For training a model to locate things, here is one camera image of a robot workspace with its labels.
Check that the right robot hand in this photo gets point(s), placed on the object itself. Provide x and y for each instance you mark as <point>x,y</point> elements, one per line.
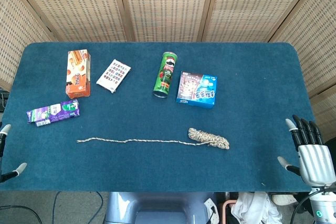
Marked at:
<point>315,161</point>

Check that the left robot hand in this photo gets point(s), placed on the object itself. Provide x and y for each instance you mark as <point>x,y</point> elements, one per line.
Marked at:
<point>18,171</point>

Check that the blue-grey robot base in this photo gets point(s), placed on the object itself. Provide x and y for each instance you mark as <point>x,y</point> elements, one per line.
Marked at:
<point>157,208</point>

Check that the white shoe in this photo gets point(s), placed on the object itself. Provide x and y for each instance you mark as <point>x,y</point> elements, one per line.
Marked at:
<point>283,200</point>

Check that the purple green carton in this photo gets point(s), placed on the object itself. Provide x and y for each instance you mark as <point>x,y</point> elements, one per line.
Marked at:
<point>53,112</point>

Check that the black device on floor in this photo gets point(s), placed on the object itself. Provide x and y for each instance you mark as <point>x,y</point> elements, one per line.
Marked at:
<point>3,100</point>

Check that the white cloth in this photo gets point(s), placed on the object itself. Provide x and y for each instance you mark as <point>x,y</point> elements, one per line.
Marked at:
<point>252,208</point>

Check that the orange wafer box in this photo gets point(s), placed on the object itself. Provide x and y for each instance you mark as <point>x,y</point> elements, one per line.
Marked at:
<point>78,77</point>

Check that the white power strip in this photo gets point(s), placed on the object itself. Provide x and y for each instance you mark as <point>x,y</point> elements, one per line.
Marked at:
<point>210,208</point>

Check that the woven folding screen panel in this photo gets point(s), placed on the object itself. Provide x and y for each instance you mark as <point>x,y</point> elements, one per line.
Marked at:
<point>168,3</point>
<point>15,24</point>
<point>252,3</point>
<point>78,3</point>
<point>315,37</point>

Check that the white box with coloured squares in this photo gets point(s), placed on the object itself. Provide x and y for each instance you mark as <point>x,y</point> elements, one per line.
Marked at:
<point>114,75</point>

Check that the blue brown cookie box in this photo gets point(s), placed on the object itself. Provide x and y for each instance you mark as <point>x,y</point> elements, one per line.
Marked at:
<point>197,90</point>

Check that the green Pringles can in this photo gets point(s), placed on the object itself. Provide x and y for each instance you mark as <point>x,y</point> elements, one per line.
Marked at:
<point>165,77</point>

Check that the orange stool frame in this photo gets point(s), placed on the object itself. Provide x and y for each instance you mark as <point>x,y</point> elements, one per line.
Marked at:
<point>224,212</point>

